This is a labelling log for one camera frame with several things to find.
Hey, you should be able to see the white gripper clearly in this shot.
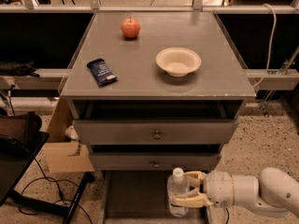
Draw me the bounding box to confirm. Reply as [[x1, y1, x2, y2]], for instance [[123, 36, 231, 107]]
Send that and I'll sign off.
[[173, 171, 234, 208]]

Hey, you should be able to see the clear plastic water bottle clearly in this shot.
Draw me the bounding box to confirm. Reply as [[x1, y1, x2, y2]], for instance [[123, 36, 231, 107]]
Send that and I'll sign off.
[[167, 168, 190, 217]]

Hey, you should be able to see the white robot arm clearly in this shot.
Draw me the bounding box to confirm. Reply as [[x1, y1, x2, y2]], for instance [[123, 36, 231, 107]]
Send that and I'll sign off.
[[171, 167, 299, 218]]

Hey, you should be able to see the grey bottom drawer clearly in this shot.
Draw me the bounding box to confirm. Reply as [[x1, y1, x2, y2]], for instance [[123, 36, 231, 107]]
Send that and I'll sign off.
[[98, 171, 210, 224]]

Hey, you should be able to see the grey drawer cabinet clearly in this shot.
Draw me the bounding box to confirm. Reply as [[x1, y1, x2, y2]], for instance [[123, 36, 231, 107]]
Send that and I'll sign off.
[[59, 10, 257, 224]]

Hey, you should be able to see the grey top drawer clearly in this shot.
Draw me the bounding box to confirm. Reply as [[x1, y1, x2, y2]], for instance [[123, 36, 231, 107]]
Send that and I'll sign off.
[[73, 100, 237, 145]]

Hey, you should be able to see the white paper bowl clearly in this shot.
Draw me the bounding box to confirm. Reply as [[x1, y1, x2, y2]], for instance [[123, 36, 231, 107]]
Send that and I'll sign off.
[[156, 48, 202, 77]]

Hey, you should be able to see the cardboard box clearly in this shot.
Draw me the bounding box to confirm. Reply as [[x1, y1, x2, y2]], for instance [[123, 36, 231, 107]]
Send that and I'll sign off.
[[44, 99, 94, 173]]

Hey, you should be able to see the dark blue snack packet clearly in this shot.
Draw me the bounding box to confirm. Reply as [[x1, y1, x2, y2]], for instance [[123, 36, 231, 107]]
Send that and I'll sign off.
[[87, 58, 117, 87]]

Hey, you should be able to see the red apple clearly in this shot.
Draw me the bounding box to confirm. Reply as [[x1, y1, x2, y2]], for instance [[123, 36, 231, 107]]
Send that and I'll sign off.
[[121, 17, 140, 38]]

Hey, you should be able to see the black cart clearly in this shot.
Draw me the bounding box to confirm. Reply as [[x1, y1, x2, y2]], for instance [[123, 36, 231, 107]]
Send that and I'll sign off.
[[0, 132, 94, 224]]

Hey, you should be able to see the brown bag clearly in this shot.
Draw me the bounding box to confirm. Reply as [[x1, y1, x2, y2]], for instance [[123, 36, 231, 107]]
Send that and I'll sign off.
[[0, 112, 42, 147]]

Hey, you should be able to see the white hanging cable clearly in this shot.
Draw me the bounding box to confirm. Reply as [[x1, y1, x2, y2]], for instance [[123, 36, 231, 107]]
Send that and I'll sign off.
[[251, 3, 278, 89]]

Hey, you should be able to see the black floor cable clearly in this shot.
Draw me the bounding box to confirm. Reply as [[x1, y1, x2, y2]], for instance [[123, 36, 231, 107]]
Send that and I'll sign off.
[[17, 157, 93, 224]]

